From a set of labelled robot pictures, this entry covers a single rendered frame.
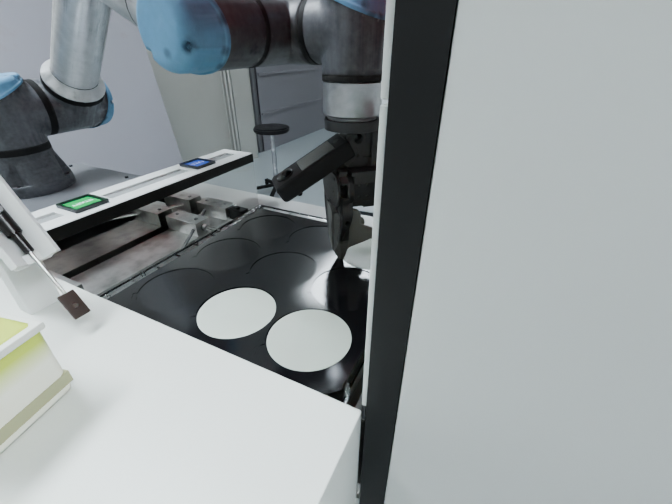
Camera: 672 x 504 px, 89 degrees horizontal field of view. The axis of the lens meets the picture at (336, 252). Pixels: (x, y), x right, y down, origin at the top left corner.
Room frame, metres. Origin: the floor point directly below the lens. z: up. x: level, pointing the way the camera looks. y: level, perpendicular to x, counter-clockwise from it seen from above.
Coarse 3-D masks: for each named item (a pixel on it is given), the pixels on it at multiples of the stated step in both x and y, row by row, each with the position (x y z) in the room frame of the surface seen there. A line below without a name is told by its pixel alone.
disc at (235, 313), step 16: (240, 288) 0.39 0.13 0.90; (208, 304) 0.35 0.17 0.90; (224, 304) 0.35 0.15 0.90; (240, 304) 0.35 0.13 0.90; (256, 304) 0.35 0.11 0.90; (272, 304) 0.35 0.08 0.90; (208, 320) 0.32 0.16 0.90; (224, 320) 0.32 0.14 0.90; (240, 320) 0.32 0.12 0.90; (256, 320) 0.32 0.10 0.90; (224, 336) 0.29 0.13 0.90; (240, 336) 0.29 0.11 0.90
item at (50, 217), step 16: (224, 160) 0.81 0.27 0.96; (144, 176) 0.70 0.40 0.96; (160, 176) 0.70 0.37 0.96; (176, 176) 0.70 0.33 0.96; (96, 192) 0.60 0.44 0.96; (112, 192) 0.61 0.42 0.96; (128, 192) 0.60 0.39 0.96; (144, 192) 0.60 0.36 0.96; (48, 208) 0.53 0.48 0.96; (96, 208) 0.53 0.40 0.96; (48, 224) 0.47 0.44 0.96
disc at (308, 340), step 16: (288, 320) 0.32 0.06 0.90; (304, 320) 0.32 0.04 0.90; (320, 320) 0.32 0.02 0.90; (336, 320) 0.32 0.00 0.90; (272, 336) 0.29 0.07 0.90; (288, 336) 0.29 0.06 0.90; (304, 336) 0.29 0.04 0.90; (320, 336) 0.29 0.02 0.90; (336, 336) 0.29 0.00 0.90; (272, 352) 0.27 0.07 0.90; (288, 352) 0.27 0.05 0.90; (304, 352) 0.27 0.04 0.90; (320, 352) 0.27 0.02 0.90; (336, 352) 0.27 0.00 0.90; (288, 368) 0.25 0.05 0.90; (304, 368) 0.25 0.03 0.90; (320, 368) 0.25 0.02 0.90
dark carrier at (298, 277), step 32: (256, 224) 0.59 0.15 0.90; (288, 224) 0.59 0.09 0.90; (320, 224) 0.59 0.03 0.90; (192, 256) 0.47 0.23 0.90; (224, 256) 0.48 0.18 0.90; (256, 256) 0.48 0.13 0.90; (288, 256) 0.48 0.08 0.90; (320, 256) 0.47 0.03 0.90; (128, 288) 0.39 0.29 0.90; (160, 288) 0.39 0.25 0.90; (192, 288) 0.39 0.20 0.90; (224, 288) 0.39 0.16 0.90; (256, 288) 0.39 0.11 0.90; (288, 288) 0.39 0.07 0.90; (320, 288) 0.39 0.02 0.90; (352, 288) 0.39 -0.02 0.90; (160, 320) 0.32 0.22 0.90; (192, 320) 0.32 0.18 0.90; (352, 320) 0.32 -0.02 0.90; (256, 352) 0.27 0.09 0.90; (352, 352) 0.27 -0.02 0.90; (320, 384) 0.23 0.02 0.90
